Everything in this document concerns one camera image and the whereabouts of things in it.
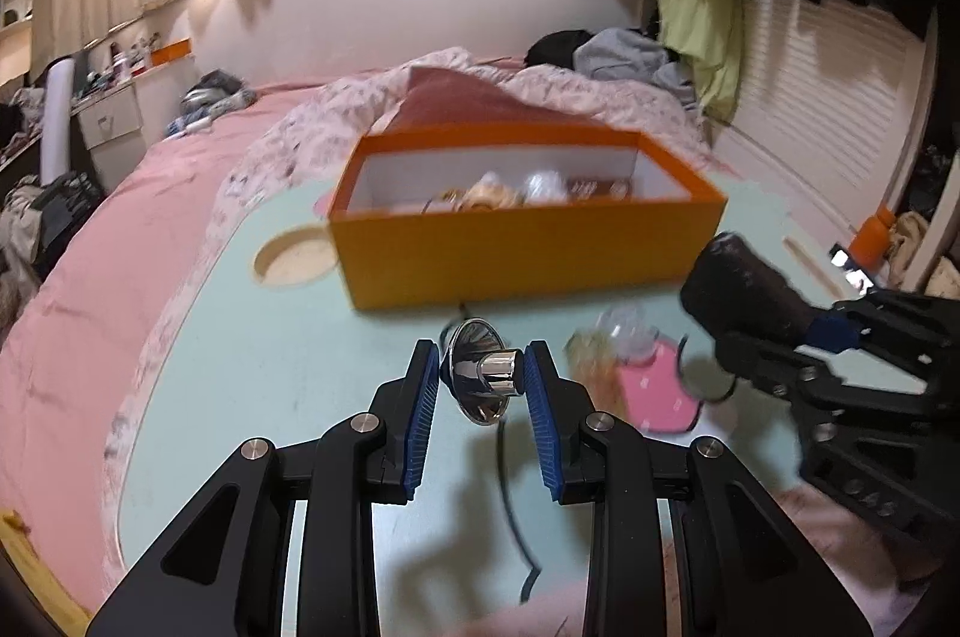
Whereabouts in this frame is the chrome funnel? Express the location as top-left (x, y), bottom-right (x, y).
top-left (441, 318), bottom-right (526, 428)

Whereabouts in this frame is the black bag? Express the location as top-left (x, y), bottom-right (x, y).
top-left (30, 172), bottom-right (106, 263)

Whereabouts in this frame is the black garment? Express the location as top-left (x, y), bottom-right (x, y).
top-left (525, 29), bottom-right (593, 68)

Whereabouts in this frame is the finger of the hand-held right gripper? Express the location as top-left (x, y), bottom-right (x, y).
top-left (712, 335), bottom-right (932, 419)
top-left (806, 296), bottom-right (960, 377)

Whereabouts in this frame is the bubble wrap bundle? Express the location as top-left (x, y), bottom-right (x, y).
top-left (521, 168), bottom-right (571, 207)

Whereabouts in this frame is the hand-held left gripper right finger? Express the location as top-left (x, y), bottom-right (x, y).
top-left (523, 339), bottom-right (875, 637)

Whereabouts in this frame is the light blue cartoon lap table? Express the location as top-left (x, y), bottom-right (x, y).
top-left (112, 176), bottom-right (897, 637)

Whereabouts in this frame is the orange bottle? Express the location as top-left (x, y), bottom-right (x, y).
top-left (851, 209), bottom-right (897, 263)

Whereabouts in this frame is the smartphone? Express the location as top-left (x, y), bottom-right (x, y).
top-left (829, 243), bottom-right (878, 293)

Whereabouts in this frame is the grey hoodie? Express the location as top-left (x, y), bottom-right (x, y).
top-left (574, 28), bottom-right (698, 106)

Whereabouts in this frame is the white roll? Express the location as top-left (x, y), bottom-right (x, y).
top-left (39, 59), bottom-right (76, 184)

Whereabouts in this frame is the pink floral quilt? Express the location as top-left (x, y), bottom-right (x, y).
top-left (101, 48), bottom-right (960, 637)

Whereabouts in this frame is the yellow-green garment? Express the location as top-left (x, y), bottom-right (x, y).
top-left (656, 0), bottom-right (743, 121)

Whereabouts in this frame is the beige patterned cloth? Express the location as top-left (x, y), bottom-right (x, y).
top-left (0, 176), bottom-right (42, 323)

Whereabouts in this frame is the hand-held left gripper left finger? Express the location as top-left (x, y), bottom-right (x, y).
top-left (86, 338), bottom-right (442, 637)

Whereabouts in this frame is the tan plush toy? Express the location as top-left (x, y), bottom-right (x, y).
top-left (454, 172), bottom-right (526, 212)

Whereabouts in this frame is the orange cardboard box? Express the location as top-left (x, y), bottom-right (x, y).
top-left (326, 125), bottom-right (730, 312)

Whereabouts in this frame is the pile of blue-grey clothes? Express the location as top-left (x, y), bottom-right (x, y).
top-left (169, 71), bottom-right (256, 136)

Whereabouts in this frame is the pink bottle with clear cap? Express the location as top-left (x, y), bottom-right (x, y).
top-left (592, 305), bottom-right (702, 434)

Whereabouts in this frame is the white slatted door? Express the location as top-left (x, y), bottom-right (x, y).
top-left (712, 0), bottom-right (938, 233)

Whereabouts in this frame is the pink bedsheet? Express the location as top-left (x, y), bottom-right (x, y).
top-left (0, 78), bottom-right (376, 615)

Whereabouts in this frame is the white nightstand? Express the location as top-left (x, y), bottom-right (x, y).
top-left (71, 82), bottom-right (143, 151)

